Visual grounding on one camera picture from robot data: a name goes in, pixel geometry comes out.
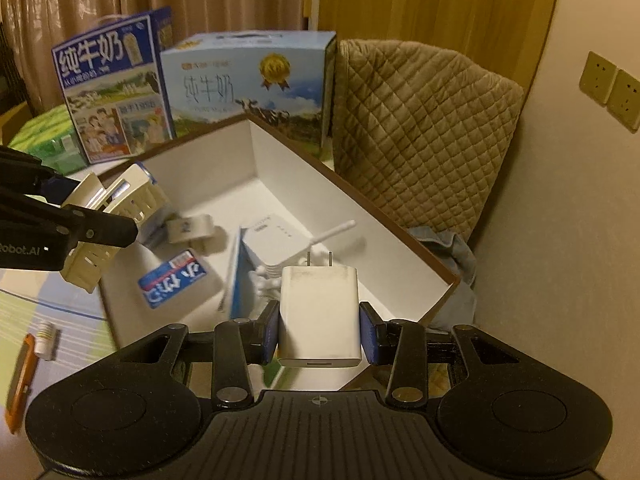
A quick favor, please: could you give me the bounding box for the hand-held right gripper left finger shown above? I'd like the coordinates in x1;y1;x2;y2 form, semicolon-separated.
112;301;281;409

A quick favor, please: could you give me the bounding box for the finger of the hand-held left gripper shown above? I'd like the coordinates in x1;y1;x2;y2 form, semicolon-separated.
0;187;140;262
0;145;77;207

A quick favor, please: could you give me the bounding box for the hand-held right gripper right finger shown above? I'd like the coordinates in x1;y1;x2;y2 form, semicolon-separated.
358;302;527;409

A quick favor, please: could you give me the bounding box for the beige power strip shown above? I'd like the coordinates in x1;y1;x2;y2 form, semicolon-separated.
59;162;172;295

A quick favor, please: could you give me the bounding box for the white charger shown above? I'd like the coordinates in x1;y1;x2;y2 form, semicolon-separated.
276;248;363;368

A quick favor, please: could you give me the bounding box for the white router with antenna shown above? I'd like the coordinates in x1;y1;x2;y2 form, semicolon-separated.
239;212;357;281

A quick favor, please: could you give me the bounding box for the brown cardboard box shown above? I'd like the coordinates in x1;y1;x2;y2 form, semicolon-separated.
95;112;462;391

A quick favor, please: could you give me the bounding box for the green drink carton pack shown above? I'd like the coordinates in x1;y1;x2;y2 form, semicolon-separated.
9;105;85;175

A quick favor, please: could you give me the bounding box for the light blue flat box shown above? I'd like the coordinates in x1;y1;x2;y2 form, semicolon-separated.
219;226;282;322

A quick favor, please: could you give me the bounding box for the small blue white carton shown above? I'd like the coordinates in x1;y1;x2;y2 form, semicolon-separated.
137;249;217;309

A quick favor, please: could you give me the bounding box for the small green white carton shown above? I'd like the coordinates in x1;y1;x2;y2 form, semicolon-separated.
166;213;217;254

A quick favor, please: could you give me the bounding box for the blue grey cloth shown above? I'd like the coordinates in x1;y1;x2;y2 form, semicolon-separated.
406;226;477;332

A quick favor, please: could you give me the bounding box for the dark blue milk case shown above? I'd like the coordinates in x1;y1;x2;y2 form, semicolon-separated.
51;6;177;166

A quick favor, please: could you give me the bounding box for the orange utility knife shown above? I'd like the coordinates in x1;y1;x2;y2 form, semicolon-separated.
4;333;37;429

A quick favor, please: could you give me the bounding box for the light blue milk case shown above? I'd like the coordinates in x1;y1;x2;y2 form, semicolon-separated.
159;30;337;162

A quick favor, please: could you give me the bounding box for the quilted beige chair cover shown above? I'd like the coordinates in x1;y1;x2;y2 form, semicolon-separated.
331;38;526;243

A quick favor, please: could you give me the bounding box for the yellow curtain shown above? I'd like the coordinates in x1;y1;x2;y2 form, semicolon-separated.
300;0;568;77

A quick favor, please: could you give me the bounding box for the beige wall socket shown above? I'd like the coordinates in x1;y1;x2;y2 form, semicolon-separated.
606;68;640;134
579;50;619;106

